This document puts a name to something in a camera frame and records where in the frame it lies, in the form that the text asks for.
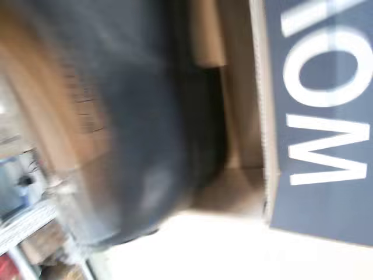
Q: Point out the open cardboard box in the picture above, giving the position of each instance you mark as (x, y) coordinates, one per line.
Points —
(244, 102)

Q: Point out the dark mat with WOWROBO print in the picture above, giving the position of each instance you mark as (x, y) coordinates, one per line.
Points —
(320, 210)

